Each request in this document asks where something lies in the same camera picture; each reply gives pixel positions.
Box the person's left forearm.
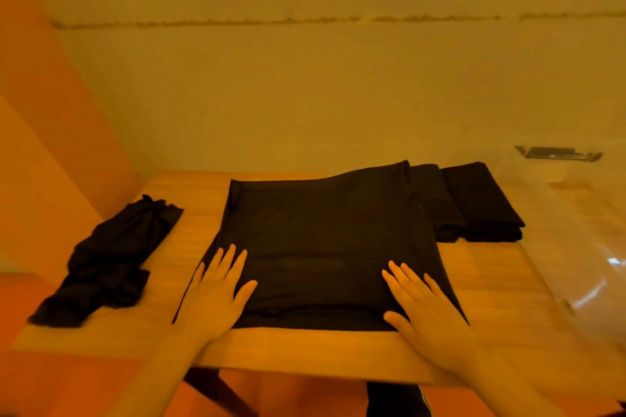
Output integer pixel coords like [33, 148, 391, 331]
[104, 329, 212, 417]

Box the person's right hand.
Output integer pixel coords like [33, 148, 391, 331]
[381, 261, 478, 374]

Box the person's right forearm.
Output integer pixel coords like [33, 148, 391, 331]
[455, 347, 565, 417]

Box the folded black garment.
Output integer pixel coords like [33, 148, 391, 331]
[440, 162, 526, 243]
[410, 164, 468, 243]

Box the dark table leg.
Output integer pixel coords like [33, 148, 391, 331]
[183, 367, 258, 417]

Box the clear plastic storage box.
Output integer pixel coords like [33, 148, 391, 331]
[489, 138, 626, 346]

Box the large black garment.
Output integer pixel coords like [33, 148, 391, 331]
[172, 160, 470, 332]

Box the crumpled black garment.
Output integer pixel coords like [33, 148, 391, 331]
[28, 195, 185, 329]

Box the person's black striped trouser leg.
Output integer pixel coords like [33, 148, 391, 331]
[366, 381, 434, 417]

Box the person's left hand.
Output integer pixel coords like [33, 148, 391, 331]
[174, 244, 258, 344]

